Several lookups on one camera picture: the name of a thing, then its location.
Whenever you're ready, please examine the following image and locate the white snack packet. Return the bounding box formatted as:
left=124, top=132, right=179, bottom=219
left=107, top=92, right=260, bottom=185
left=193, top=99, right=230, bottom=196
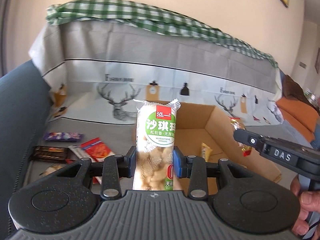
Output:
left=68, top=144, right=87, bottom=159

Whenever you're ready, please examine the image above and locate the purple snack packet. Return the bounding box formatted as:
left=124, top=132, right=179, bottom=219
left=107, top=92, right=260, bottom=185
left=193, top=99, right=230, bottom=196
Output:
left=43, top=132, right=84, bottom=142

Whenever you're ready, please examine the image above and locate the pale pastry packet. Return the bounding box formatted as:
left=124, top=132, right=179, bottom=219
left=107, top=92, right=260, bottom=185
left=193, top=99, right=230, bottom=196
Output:
left=39, top=164, right=72, bottom=179

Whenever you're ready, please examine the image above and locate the grey deer print cloth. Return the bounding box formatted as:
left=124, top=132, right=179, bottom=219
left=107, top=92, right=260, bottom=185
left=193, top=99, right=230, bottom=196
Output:
left=24, top=21, right=314, bottom=180

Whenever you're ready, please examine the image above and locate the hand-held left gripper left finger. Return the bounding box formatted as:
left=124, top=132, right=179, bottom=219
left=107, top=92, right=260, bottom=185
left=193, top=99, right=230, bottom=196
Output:
left=51, top=145, right=137, bottom=200

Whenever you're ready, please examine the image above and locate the yellow snack packet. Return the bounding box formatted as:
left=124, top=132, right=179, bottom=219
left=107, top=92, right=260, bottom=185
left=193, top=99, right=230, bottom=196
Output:
left=201, top=142, right=213, bottom=160

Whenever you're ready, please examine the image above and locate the brown cloth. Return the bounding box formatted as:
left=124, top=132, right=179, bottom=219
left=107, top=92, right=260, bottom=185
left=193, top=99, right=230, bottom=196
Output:
left=282, top=74, right=315, bottom=108

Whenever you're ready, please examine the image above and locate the grey curtain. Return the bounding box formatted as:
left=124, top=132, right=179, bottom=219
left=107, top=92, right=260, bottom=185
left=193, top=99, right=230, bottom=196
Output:
left=0, top=0, right=20, bottom=75

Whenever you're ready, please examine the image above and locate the dark brown snack packet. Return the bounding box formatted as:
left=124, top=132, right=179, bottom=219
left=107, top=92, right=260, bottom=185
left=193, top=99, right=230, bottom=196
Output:
left=30, top=146, right=73, bottom=162

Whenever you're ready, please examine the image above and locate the orange cushion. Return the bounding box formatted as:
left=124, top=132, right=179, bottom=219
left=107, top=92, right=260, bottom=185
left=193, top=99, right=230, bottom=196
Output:
left=276, top=96, right=320, bottom=143

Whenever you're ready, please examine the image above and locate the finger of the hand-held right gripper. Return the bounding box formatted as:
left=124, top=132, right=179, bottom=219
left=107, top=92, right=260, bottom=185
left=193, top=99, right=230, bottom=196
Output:
left=233, top=129, right=265, bottom=153

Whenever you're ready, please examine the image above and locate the orange and red candy packet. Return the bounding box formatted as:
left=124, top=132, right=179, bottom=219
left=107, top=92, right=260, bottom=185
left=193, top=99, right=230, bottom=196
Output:
left=229, top=117, right=253, bottom=157

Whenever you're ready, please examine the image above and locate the brown cardboard box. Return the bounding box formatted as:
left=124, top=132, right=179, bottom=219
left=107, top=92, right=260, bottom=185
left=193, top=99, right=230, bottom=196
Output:
left=132, top=101, right=282, bottom=196

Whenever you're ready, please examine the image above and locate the pastry packet with green label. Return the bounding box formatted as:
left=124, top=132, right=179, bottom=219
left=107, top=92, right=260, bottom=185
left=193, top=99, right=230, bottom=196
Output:
left=132, top=99, right=181, bottom=192

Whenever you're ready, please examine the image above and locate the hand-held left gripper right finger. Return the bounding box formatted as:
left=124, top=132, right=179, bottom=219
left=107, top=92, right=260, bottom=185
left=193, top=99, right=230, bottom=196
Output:
left=173, top=145, right=254, bottom=201

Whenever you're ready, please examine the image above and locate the person's right hand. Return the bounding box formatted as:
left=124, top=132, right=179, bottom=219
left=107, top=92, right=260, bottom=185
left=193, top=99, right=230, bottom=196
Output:
left=290, top=174, right=320, bottom=237

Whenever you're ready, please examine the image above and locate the green checked cloth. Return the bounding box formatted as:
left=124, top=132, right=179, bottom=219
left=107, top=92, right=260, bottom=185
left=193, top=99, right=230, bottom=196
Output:
left=45, top=0, right=279, bottom=68

